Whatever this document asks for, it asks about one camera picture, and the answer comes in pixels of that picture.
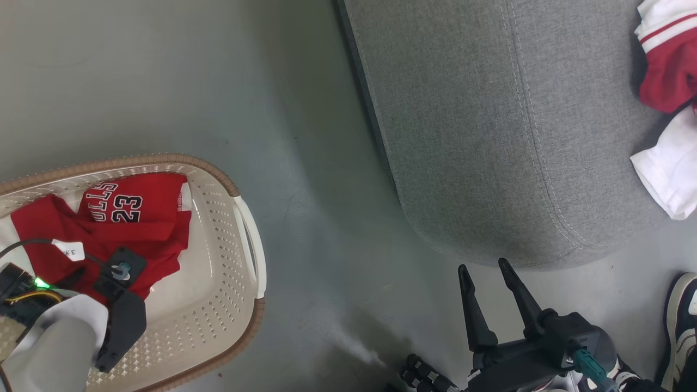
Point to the black and white sneaker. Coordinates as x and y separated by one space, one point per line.
680 326
626 375

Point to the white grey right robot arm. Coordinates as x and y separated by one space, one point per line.
555 384

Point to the beige perforated laundry basket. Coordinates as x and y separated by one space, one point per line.
218 261

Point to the grey fabric sofa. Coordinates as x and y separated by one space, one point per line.
490 136

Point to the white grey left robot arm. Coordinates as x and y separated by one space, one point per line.
49 354

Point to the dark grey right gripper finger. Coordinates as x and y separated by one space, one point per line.
479 326
525 310

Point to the red basketball jersey number 23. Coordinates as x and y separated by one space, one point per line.
141 228

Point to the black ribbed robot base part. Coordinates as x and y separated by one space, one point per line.
427 375

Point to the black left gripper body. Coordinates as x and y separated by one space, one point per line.
22 305

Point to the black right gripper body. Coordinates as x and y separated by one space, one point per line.
523 362

